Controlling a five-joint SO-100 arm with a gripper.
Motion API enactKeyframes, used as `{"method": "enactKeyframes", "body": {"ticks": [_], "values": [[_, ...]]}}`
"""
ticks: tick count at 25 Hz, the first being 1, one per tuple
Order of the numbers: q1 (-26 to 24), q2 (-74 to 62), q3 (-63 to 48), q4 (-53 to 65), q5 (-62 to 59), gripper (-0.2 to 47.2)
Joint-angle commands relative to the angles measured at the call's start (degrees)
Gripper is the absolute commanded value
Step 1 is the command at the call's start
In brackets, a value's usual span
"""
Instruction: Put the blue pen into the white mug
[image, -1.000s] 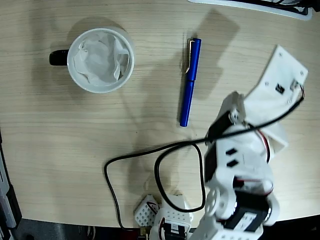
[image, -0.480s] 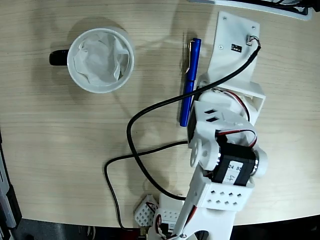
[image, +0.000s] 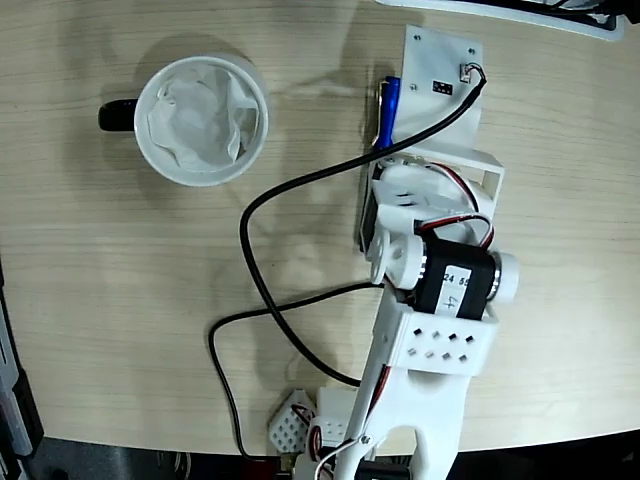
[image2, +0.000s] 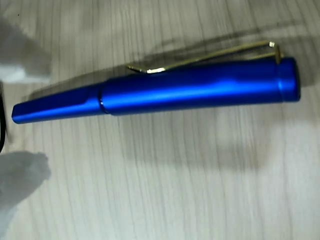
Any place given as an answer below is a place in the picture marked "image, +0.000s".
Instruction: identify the white mug with black handle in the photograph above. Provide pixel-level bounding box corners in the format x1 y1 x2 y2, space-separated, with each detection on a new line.
97 54 271 189

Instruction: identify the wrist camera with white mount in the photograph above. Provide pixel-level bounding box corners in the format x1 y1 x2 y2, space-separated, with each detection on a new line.
369 23 506 221

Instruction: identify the blue pen with metal clip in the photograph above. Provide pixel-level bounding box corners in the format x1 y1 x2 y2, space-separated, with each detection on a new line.
358 74 404 254

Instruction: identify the white crumpled tissue paper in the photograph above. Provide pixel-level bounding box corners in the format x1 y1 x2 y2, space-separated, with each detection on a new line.
145 64 261 175

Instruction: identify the grey black equipment case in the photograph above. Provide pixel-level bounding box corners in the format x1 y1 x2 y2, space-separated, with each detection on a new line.
0 254 46 480

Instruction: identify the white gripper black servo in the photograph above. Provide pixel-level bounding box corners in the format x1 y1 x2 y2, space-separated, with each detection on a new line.
369 154 495 239

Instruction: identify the black camera cable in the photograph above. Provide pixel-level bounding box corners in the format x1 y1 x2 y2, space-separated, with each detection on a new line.
208 64 489 464

